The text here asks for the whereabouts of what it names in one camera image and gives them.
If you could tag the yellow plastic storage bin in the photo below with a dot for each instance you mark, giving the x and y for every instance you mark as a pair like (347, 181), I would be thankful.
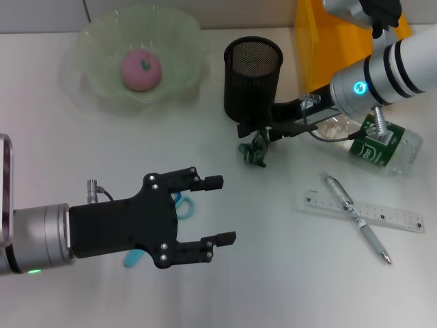
(317, 51)

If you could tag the transparent plastic ruler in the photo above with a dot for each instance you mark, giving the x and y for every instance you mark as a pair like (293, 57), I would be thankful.
(321, 201)

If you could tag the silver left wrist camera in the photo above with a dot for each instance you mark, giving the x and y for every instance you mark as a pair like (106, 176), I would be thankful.
(5, 191)

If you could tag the clear bottle with green label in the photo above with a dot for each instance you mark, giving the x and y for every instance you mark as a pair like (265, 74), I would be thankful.
(403, 153)

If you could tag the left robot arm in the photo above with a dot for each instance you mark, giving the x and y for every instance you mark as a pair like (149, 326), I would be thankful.
(37, 235)

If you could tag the black mesh cylinder cup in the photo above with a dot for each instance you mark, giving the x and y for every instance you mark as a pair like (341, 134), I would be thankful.
(252, 85)

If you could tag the pink toy peach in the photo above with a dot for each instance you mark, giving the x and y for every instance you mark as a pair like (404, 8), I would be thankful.
(136, 75)

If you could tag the translucent green fruit plate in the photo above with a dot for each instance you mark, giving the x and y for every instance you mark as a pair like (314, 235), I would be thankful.
(102, 68)

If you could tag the green plastic wrapper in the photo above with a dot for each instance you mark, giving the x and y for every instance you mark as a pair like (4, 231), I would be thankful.
(252, 155)

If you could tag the grey retractable pen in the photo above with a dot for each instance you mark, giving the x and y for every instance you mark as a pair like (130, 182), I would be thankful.
(370, 239)

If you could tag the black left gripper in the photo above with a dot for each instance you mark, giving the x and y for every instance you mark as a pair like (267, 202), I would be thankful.
(129, 225)

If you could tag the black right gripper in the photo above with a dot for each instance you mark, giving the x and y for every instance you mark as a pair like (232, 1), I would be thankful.
(290, 111)

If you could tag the blue scissors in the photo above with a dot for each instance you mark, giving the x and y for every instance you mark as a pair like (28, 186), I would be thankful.
(133, 259)

